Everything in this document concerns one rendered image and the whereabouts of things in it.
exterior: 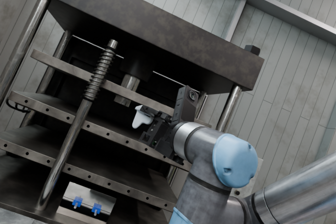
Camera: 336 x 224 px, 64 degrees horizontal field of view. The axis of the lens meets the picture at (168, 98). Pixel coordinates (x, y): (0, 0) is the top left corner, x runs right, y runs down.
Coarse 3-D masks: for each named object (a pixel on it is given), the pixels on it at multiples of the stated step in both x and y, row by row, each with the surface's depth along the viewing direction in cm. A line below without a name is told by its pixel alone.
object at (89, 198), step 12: (72, 180) 148; (84, 180) 156; (72, 192) 145; (84, 192) 146; (96, 192) 147; (108, 192) 152; (60, 204) 144; (84, 204) 146; (96, 204) 147; (108, 204) 148; (72, 216) 145; (84, 216) 146; (96, 216) 147; (108, 216) 148
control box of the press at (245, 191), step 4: (260, 160) 171; (260, 164) 171; (256, 172) 170; (256, 176) 170; (252, 180) 170; (248, 184) 169; (252, 184) 170; (232, 188) 167; (236, 188) 168; (240, 188) 168; (244, 188) 169; (248, 188) 169; (232, 192) 167; (236, 192) 166; (240, 192) 168; (244, 192) 169; (248, 192) 169; (236, 196) 168; (240, 196) 168; (244, 196) 169
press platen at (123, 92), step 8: (32, 56) 147; (40, 56) 147; (48, 56) 148; (48, 64) 148; (56, 64) 149; (64, 64) 149; (64, 72) 176; (72, 72) 150; (80, 72) 151; (88, 72) 151; (88, 80) 151; (104, 80) 153; (104, 88) 154; (112, 88) 153; (120, 88) 154; (128, 96) 155; (136, 96) 156; (144, 96) 156; (144, 104) 156; (152, 104) 157; (160, 104) 158; (168, 112) 159; (200, 120) 162
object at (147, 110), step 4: (140, 108) 65; (144, 108) 63; (148, 108) 62; (152, 108) 61; (144, 112) 64; (148, 112) 61; (152, 112) 61; (156, 112) 60; (160, 112) 60; (152, 116) 62
